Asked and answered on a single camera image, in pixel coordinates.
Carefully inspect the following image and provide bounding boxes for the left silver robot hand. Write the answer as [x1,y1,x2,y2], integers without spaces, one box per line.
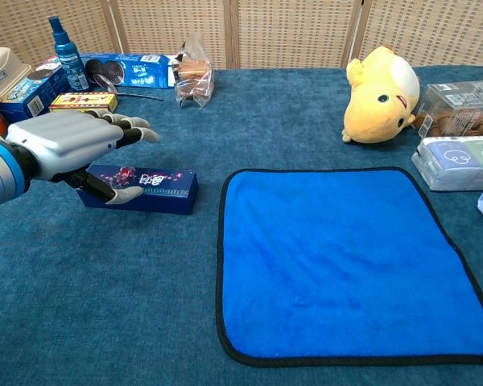
[6,109,161,206]

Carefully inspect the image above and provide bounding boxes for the blue glasses case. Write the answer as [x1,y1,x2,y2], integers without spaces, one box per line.
[76,163,200,216]

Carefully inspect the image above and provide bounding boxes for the small yellow box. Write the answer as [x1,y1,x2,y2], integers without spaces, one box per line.
[47,91,119,116]

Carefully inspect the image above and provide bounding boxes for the short blue cookie box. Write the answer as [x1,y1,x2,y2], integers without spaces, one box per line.
[0,55,72,124]

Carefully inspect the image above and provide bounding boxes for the metal spoon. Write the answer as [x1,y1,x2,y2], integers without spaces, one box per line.
[90,74,165,102]

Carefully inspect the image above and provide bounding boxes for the blue spray bottle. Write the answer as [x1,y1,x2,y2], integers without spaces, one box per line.
[47,15,90,92]

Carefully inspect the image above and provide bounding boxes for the beige lunch box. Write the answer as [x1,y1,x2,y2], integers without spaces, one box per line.
[0,47,32,101]

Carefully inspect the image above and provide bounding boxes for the long blue cookie box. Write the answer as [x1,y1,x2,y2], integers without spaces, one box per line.
[79,53,179,89]

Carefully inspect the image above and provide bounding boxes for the clear bag of bread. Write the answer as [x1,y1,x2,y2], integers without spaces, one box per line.
[172,31,215,109]

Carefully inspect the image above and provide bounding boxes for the teal table cover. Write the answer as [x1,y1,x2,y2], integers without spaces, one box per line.
[0,66,483,386]

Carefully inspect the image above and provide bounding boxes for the woven folding screen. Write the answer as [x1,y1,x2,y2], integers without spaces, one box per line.
[0,0,483,70]

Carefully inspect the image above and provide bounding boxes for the blue microfiber cloth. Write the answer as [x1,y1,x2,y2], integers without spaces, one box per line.
[216,166,483,368]

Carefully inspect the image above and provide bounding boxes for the yellow plush chick toy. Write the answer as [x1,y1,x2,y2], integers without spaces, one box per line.
[341,44,422,145]

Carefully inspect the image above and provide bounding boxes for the pastel pocket tissue multipack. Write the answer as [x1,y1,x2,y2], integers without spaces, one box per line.
[411,135,483,192]

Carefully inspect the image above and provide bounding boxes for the clear box brown figurines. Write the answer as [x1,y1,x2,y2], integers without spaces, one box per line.
[413,80,483,138]

